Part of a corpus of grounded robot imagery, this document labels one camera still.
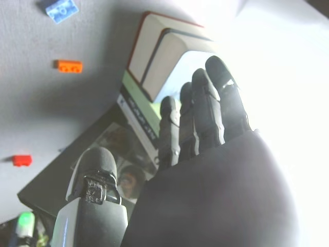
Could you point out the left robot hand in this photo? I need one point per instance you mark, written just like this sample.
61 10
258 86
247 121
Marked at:
210 195

